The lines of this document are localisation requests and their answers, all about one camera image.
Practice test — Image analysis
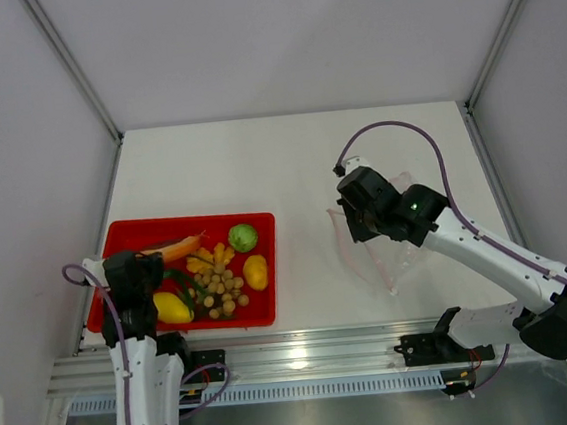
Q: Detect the green scallion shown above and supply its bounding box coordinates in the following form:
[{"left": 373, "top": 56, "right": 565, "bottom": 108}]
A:
[{"left": 163, "top": 268, "right": 207, "bottom": 309}]

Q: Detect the clear zip top bag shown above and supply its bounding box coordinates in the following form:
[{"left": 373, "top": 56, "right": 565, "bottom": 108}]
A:
[{"left": 327, "top": 197, "right": 432, "bottom": 296}]

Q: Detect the brown longan bunch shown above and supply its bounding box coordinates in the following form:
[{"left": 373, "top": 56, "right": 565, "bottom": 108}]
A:
[{"left": 186, "top": 265, "right": 250, "bottom": 321}]

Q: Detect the green round vegetable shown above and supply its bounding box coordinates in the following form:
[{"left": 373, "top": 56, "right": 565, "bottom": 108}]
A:
[{"left": 228, "top": 223, "right": 259, "bottom": 253}]

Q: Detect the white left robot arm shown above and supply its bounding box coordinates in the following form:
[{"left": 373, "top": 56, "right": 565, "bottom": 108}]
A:
[{"left": 82, "top": 251, "right": 195, "bottom": 425}]

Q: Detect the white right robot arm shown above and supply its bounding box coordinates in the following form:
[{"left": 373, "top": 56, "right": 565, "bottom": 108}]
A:
[{"left": 334, "top": 165, "right": 567, "bottom": 361}]

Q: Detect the yellow mango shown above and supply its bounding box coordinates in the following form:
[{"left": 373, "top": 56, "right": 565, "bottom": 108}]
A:
[{"left": 153, "top": 291, "right": 194, "bottom": 325}]

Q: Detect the yellow ginger root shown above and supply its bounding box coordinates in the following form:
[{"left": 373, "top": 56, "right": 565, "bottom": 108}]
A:
[{"left": 186, "top": 242, "right": 235, "bottom": 274}]

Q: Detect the red plastic tray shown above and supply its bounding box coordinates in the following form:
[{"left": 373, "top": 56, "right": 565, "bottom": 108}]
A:
[{"left": 103, "top": 212, "right": 276, "bottom": 332}]

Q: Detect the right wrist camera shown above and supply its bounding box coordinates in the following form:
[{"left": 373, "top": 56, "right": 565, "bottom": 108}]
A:
[{"left": 333, "top": 155, "right": 370, "bottom": 178}]

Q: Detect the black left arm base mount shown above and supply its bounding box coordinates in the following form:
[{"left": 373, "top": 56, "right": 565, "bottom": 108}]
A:
[{"left": 182, "top": 349, "right": 226, "bottom": 385}]

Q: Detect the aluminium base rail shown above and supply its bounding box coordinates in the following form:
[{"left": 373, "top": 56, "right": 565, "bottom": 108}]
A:
[{"left": 47, "top": 319, "right": 434, "bottom": 399}]

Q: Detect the white slotted cable duct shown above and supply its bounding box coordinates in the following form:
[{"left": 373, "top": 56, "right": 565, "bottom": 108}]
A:
[{"left": 68, "top": 365, "right": 445, "bottom": 425}]

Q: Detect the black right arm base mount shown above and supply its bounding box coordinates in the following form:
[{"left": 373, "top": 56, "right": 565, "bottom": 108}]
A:
[{"left": 393, "top": 333, "right": 495, "bottom": 367}]

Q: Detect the left aluminium frame post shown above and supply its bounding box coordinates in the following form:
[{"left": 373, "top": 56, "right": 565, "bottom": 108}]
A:
[{"left": 18, "top": 0, "right": 123, "bottom": 145}]

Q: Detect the aluminium frame post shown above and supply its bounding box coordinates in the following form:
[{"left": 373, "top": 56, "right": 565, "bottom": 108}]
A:
[
  {"left": 464, "top": 0, "right": 529, "bottom": 115},
  {"left": 18, "top": 0, "right": 123, "bottom": 145}
]

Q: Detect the right aluminium frame post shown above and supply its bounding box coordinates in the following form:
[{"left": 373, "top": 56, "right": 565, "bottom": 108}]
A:
[{"left": 464, "top": 0, "right": 529, "bottom": 115}]

